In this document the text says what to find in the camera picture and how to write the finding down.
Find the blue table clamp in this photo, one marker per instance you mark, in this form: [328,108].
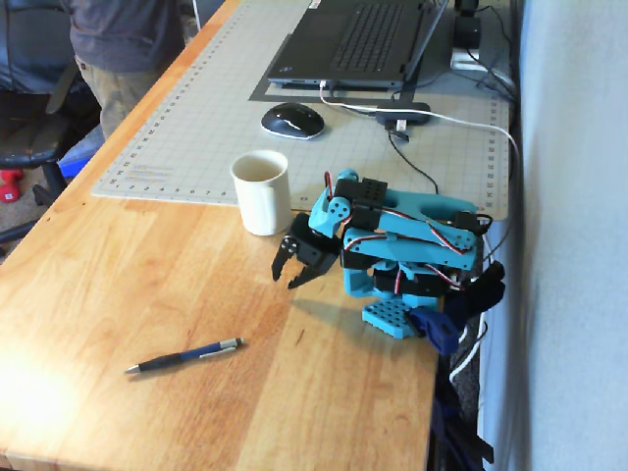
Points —
[439,329]

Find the red dumbbell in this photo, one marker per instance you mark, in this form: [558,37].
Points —
[9,189]

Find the black power adapter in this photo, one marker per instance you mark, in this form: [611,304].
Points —
[466,32]

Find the blue storage box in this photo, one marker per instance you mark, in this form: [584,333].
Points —
[78,154]

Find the black office chair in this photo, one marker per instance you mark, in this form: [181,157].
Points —
[29,132]

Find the black computer mouse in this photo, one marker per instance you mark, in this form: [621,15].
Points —
[293,120]

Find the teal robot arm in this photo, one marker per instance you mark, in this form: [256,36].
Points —
[417,245]

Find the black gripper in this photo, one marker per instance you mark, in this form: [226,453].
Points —
[314,253]

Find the person in grey shirt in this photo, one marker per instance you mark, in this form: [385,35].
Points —
[122,44]

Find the black USB hub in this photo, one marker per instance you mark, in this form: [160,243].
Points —
[404,114]

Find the grey gridded cutting mat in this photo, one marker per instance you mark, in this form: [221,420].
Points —
[211,122]

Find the blue and black pen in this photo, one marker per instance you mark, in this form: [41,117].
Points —
[186,355]

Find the black laptop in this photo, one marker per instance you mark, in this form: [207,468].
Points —
[358,44]

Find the white ceramic mug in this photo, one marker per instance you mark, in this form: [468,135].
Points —
[262,201]

